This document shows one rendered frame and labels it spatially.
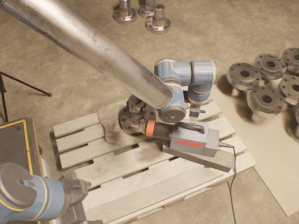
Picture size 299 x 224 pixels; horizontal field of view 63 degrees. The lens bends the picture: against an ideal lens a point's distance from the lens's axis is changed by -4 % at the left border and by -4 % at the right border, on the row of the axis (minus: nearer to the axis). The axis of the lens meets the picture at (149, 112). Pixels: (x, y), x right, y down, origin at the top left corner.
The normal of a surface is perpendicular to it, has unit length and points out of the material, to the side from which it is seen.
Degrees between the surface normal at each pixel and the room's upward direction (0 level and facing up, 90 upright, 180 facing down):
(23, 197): 65
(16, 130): 0
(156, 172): 0
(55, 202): 72
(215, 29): 0
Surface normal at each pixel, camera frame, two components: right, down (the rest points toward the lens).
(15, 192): 0.82, -0.54
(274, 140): 0.00, -0.57
